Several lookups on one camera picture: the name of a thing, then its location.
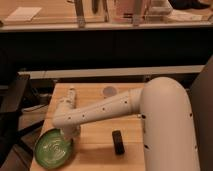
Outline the black rectangular bar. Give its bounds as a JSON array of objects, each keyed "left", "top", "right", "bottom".
[{"left": 112, "top": 130, "right": 125, "bottom": 155}]

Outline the white paper cup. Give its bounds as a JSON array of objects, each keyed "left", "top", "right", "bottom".
[{"left": 103, "top": 86, "right": 117, "bottom": 98}]

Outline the black chair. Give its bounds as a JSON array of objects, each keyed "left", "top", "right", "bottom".
[{"left": 0, "top": 75, "right": 44, "bottom": 168}]

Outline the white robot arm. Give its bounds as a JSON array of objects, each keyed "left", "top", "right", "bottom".
[{"left": 52, "top": 77, "right": 201, "bottom": 171}]

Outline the white paper sheet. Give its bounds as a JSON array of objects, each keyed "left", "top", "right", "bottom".
[{"left": 5, "top": 7, "right": 41, "bottom": 22}]

